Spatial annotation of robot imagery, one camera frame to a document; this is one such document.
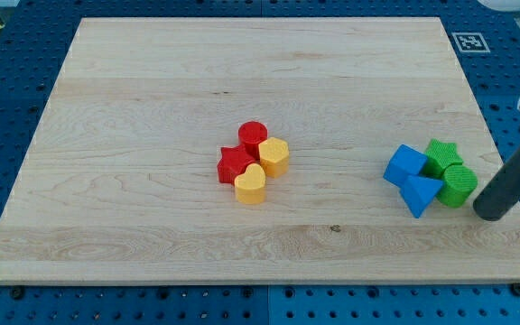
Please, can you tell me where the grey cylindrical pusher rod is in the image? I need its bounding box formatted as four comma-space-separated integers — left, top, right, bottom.
472, 146, 520, 221

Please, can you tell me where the green cylinder block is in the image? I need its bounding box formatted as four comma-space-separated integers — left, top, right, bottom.
436, 165, 478, 208

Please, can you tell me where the green star block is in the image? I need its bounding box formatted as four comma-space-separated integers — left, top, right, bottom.
422, 138, 464, 179

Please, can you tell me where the white fiducial marker tag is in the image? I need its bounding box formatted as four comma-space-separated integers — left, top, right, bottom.
451, 32, 490, 53

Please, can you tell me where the blue triangle block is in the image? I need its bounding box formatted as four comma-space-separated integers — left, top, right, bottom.
400, 175, 443, 218

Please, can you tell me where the blue cube block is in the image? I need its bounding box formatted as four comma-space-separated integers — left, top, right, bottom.
383, 144, 428, 187

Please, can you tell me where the black bolt front right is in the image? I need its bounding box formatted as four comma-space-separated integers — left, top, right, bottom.
509, 283, 520, 297

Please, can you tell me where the black bolt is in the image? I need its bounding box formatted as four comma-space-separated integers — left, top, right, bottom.
509, 283, 520, 297
9, 286, 25, 301

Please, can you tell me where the yellow hexagon block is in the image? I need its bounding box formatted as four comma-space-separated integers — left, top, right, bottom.
258, 137, 290, 178

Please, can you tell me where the yellow heart block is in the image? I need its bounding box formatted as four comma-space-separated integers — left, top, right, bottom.
234, 163, 266, 204

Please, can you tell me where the red cylinder block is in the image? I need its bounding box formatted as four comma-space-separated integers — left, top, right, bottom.
237, 121, 268, 159

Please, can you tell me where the red star block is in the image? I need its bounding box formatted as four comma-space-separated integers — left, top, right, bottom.
217, 144, 255, 184

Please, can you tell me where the light wooden board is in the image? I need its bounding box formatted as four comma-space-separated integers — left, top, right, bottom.
0, 17, 520, 286

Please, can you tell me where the black bolt front left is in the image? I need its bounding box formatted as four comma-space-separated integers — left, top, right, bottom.
9, 286, 25, 301

